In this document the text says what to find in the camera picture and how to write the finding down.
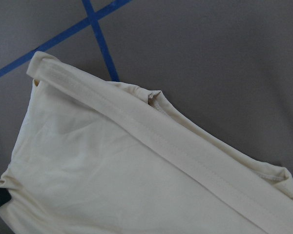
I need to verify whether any beige long-sleeve printed shirt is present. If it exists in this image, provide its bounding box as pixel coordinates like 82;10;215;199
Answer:
0;51;293;234

